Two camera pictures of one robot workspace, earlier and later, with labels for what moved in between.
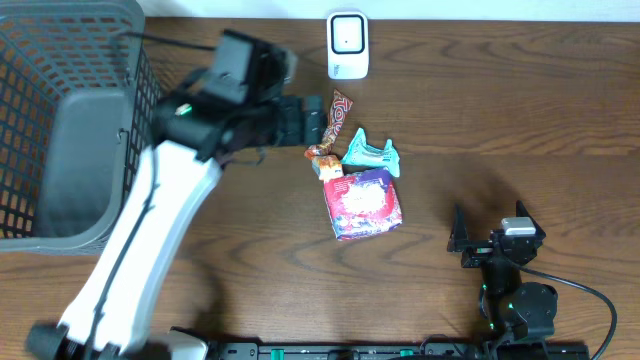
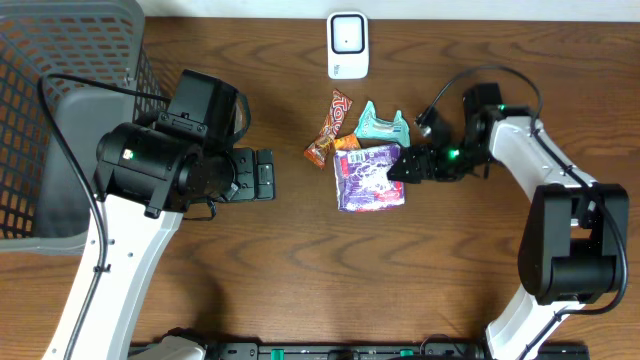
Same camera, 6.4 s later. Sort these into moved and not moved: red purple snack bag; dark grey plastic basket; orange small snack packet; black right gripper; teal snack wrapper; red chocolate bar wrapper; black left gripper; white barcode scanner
Moved: red purple snack bag; black left gripper; black right gripper; orange small snack packet; teal snack wrapper
Not moved: red chocolate bar wrapper; dark grey plastic basket; white barcode scanner
